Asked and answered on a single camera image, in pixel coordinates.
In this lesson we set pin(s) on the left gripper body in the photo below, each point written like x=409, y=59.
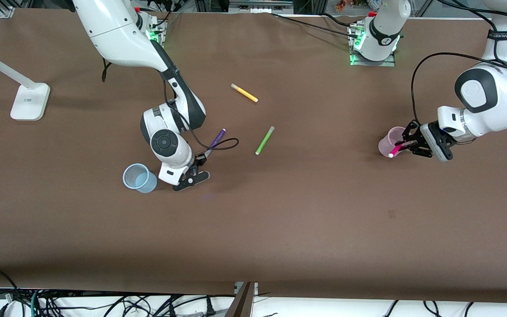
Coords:
x=424, y=134

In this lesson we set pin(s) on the pink marker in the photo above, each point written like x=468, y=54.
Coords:
x=395, y=152

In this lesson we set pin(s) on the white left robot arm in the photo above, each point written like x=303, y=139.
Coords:
x=500, y=101

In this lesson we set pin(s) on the purple marker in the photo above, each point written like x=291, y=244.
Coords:
x=218, y=137

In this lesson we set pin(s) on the light pink plastic cup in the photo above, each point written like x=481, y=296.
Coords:
x=385, y=145

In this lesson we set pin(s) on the light blue plastic cup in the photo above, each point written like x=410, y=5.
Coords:
x=145, y=182

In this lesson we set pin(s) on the green marker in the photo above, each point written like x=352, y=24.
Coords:
x=264, y=141

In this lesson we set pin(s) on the yellow marker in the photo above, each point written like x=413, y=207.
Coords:
x=244, y=93

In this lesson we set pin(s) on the brown table cover sheet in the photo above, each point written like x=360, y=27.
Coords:
x=253, y=229

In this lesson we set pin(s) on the small orange object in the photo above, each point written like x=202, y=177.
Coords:
x=341, y=5

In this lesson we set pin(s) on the grey device box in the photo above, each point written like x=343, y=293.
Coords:
x=260, y=5

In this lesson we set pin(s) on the white lamp stand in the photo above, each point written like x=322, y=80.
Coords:
x=27, y=105

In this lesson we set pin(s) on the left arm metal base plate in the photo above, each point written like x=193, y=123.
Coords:
x=374, y=64

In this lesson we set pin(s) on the metal table frame post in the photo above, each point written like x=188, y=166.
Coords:
x=242, y=304

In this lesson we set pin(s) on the aluminium frame profile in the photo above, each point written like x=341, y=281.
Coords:
x=5, y=9

